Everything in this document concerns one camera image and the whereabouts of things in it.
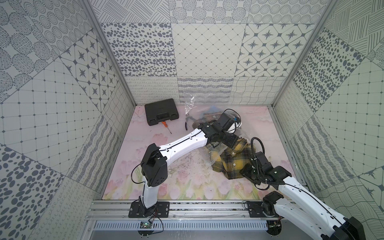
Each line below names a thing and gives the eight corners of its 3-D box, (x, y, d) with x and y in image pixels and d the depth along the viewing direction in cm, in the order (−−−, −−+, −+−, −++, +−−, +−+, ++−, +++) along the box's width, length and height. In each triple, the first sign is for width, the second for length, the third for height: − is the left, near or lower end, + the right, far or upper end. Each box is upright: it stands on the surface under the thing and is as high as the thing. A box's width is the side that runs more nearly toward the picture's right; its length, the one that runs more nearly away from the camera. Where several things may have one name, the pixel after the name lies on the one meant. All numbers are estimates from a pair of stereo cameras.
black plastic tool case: (149, 127, 109) (147, 122, 104) (146, 109, 121) (144, 104, 117) (179, 119, 114) (178, 114, 110) (173, 102, 126) (172, 97, 122)
